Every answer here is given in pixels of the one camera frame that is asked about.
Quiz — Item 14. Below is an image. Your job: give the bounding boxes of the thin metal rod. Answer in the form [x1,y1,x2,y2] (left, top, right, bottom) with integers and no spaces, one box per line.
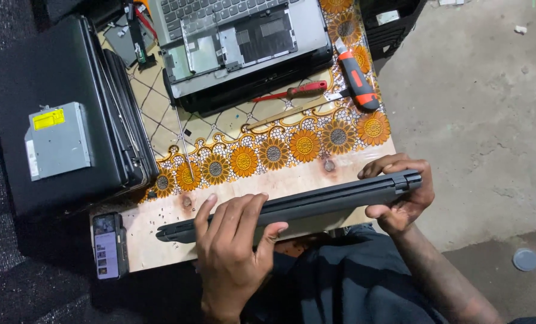
[174,105,196,183]

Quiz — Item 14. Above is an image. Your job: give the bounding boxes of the sunflower print tablecloth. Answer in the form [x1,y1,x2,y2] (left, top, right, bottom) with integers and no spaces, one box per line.
[96,0,392,204]

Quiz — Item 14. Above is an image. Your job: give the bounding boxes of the person's left hand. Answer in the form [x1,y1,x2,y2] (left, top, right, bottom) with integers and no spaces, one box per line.
[194,193,289,313]

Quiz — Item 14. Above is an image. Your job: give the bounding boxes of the silver laptop with opened palmrest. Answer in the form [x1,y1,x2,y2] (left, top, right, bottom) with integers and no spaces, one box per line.
[148,0,334,100]

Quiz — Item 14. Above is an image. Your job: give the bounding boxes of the stack of black laptops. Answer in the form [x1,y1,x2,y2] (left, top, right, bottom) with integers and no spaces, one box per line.
[0,15,161,218]

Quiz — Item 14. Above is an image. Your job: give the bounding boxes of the black narrow circuit board strip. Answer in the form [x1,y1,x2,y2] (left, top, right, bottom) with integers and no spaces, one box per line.
[125,0,157,70]

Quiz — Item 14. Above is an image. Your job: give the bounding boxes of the silver optical drive yellow label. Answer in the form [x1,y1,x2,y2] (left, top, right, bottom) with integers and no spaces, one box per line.
[24,102,93,182]

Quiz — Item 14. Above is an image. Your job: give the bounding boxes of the black smartphone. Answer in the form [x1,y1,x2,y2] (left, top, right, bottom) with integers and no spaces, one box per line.
[92,212,129,281]

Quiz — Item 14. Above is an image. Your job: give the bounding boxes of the black plastic crate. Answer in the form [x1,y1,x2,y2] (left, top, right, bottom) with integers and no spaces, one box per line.
[359,0,429,60]

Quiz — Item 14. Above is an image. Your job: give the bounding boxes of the dark grey laptop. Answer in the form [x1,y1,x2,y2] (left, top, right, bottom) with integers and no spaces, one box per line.
[155,169,423,244]

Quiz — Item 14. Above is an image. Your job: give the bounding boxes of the person's right hand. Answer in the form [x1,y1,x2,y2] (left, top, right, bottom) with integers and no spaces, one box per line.
[357,153,435,236]

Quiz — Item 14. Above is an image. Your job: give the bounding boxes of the red handled screwdriver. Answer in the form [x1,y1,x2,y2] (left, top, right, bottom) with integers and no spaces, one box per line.
[251,80,328,104]

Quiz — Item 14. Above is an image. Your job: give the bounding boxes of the red cable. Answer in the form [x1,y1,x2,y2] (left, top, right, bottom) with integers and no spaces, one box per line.
[133,4,159,41]

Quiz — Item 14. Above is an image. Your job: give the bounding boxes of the person's dark trousers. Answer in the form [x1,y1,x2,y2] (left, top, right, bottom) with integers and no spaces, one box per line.
[243,223,451,324]

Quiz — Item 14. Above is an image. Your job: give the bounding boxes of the grey metal plate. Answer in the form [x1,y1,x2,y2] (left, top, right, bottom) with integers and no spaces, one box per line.
[102,16,157,69]

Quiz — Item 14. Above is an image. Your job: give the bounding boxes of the grey round lid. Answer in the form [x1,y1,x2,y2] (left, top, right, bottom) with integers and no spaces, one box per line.
[512,247,536,272]

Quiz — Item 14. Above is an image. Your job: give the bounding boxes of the orange and black utility knife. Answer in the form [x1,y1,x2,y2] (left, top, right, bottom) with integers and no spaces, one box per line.
[334,38,380,113]

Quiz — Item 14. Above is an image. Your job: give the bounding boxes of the black laptop base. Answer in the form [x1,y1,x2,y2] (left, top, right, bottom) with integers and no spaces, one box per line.
[162,44,335,116]

